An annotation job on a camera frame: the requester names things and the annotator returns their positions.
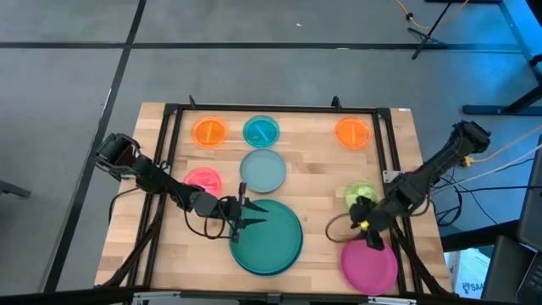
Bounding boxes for black tripod stand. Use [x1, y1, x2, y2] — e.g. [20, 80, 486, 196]
[406, 0, 455, 61]

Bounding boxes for blue desk frame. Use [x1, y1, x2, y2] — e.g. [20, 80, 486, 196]
[424, 0, 542, 116]

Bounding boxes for grey furniture foot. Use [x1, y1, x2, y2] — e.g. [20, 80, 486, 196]
[0, 179, 33, 199]

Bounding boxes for white cable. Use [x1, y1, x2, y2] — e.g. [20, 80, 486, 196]
[430, 143, 542, 188]

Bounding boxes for black floor cables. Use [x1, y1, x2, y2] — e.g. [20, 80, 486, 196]
[434, 157, 542, 227]

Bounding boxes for small orange translucent plate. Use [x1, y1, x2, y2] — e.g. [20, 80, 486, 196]
[334, 116, 373, 151]
[190, 115, 230, 150]

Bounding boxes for black metal table frame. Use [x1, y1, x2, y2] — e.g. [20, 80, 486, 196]
[125, 95, 452, 297]

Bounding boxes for black metal rail with brackets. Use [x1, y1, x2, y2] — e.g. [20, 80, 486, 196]
[0, 286, 467, 305]

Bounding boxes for yellow plug cable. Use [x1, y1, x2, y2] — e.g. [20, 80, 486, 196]
[463, 125, 542, 166]

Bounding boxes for white printed box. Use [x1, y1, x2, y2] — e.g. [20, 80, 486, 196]
[444, 247, 493, 300]

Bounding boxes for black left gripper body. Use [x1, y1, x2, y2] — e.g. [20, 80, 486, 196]
[192, 181, 249, 244]

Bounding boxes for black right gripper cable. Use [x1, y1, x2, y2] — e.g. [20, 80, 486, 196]
[324, 211, 362, 245]

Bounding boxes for medium grey-blue plate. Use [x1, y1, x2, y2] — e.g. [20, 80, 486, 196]
[239, 147, 288, 195]

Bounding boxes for large teal plate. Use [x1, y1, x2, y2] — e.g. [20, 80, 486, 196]
[229, 198, 304, 277]

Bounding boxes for medium magenta plate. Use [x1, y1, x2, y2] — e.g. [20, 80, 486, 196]
[340, 237, 400, 297]

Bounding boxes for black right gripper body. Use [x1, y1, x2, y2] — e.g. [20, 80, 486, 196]
[349, 196, 393, 238]

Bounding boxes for thin yellow floor cable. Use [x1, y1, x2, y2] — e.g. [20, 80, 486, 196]
[395, 0, 472, 31]

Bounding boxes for small pink translucent plate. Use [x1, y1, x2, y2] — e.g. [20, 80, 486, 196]
[182, 166, 224, 198]

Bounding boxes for dark grey case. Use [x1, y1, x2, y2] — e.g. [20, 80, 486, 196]
[481, 235, 542, 304]

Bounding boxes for small lime green translucent plate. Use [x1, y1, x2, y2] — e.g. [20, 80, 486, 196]
[343, 180, 381, 211]

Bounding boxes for small blue translucent plate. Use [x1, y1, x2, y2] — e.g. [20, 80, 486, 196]
[242, 114, 281, 149]

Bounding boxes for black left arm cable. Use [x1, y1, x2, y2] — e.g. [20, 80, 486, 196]
[183, 206, 233, 241]

